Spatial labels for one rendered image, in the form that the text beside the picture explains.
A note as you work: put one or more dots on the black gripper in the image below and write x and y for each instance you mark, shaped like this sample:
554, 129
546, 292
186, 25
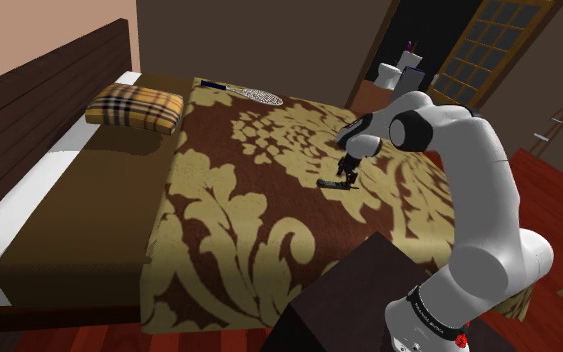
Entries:
347, 164

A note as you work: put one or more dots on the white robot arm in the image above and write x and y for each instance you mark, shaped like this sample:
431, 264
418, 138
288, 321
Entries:
476, 195

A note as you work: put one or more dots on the black remote control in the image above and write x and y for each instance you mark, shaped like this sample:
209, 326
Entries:
332, 184

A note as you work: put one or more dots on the bed with patterned brown blanket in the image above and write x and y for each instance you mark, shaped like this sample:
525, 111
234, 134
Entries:
242, 204

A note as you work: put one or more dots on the wooden door with glass panes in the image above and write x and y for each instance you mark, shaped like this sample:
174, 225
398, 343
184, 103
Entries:
490, 48

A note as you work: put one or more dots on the wooden easel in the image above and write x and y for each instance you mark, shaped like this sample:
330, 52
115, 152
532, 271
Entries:
556, 122

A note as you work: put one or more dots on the yellow plaid pillow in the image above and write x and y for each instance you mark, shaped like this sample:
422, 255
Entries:
136, 107

